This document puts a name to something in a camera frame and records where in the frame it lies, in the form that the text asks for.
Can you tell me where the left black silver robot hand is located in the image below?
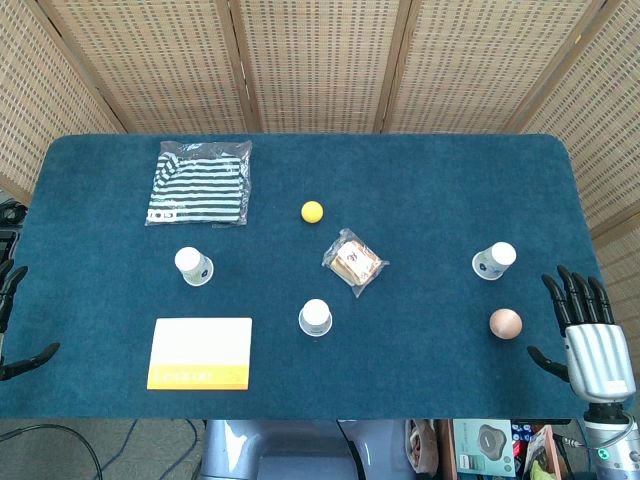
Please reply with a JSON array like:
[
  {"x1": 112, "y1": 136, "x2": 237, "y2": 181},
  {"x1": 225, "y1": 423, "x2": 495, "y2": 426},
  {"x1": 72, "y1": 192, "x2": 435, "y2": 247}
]
[{"x1": 0, "y1": 258, "x2": 62, "y2": 383}]

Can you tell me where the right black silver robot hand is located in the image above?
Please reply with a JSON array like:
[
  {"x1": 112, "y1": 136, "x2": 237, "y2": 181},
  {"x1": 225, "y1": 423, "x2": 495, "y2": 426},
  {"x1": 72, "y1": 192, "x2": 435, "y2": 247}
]
[{"x1": 527, "y1": 264, "x2": 637, "y2": 402}]

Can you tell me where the white floral paper cup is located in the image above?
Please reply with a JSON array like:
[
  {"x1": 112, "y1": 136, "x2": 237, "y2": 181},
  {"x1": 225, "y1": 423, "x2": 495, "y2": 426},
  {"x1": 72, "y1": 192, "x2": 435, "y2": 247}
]
[
  {"x1": 174, "y1": 246, "x2": 215, "y2": 288},
  {"x1": 471, "y1": 241, "x2": 518, "y2": 282},
  {"x1": 298, "y1": 298, "x2": 334, "y2": 337}
]

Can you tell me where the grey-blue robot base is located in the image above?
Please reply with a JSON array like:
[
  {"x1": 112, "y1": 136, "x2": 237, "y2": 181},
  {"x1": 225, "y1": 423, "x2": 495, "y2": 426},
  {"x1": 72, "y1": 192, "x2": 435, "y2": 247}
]
[{"x1": 199, "y1": 418, "x2": 416, "y2": 480}]

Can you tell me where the brown wooden egg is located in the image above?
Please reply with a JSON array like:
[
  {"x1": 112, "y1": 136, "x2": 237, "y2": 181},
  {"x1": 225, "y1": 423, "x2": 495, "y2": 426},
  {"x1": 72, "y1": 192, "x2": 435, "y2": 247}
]
[{"x1": 488, "y1": 308, "x2": 524, "y2": 342}]

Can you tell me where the blue printed package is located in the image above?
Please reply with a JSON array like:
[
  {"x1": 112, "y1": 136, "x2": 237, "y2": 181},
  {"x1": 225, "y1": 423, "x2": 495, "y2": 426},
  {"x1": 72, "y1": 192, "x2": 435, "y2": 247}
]
[{"x1": 512, "y1": 422, "x2": 535, "y2": 451}]

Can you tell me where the teal product box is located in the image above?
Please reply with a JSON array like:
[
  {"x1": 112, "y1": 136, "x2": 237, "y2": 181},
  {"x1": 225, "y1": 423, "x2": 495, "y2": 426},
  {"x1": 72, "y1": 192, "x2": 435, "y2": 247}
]
[{"x1": 452, "y1": 418, "x2": 516, "y2": 476}]

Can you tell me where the brown wooden crate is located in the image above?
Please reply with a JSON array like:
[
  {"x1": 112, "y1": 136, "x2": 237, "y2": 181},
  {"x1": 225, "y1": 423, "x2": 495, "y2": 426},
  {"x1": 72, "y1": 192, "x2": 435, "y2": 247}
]
[{"x1": 438, "y1": 418, "x2": 562, "y2": 480}]

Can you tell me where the brown crumpled bag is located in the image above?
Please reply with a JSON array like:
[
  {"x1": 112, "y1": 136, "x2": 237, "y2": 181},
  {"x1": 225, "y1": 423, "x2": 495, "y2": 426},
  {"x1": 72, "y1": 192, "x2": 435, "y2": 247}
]
[{"x1": 407, "y1": 418, "x2": 442, "y2": 479}]

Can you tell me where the blue carpet table mat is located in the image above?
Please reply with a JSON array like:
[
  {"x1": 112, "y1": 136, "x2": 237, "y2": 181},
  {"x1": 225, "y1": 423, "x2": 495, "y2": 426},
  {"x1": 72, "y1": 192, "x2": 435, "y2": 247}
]
[{"x1": 0, "y1": 133, "x2": 609, "y2": 420}]

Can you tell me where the woven wicker screen panel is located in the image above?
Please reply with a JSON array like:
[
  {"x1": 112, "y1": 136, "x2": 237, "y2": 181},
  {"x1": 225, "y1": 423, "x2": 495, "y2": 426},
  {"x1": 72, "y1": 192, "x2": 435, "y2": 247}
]
[
  {"x1": 0, "y1": 0, "x2": 127, "y2": 207},
  {"x1": 37, "y1": 0, "x2": 261, "y2": 135},
  {"x1": 382, "y1": 0, "x2": 614, "y2": 135},
  {"x1": 519, "y1": 0, "x2": 640, "y2": 326},
  {"x1": 229, "y1": 0, "x2": 414, "y2": 135}
]

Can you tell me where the striped shirt in plastic bag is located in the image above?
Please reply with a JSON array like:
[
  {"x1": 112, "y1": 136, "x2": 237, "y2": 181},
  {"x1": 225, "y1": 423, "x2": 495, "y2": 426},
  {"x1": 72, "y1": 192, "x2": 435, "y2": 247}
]
[{"x1": 144, "y1": 139, "x2": 253, "y2": 229}]

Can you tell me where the wrapped bread snack pack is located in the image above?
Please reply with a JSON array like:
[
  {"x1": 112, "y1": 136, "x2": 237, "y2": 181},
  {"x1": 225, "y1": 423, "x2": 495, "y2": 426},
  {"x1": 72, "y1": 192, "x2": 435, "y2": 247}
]
[{"x1": 322, "y1": 228, "x2": 391, "y2": 299}]

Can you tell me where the black floor cable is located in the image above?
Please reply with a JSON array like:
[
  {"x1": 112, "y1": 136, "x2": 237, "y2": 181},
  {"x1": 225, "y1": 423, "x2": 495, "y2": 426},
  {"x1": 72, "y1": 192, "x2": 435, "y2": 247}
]
[{"x1": 0, "y1": 423, "x2": 105, "y2": 480}]

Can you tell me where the blue floor cable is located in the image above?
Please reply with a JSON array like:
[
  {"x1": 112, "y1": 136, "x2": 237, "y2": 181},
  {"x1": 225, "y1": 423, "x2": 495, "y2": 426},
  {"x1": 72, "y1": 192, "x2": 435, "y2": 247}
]
[{"x1": 106, "y1": 418, "x2": 140, "y2": 480}]

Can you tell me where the black equipment with cables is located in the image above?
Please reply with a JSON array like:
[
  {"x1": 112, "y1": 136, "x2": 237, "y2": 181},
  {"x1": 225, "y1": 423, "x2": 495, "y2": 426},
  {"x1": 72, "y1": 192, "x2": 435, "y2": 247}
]
[{"x1": 0, "y1": 197, "x2": 27, "y2": 261}]

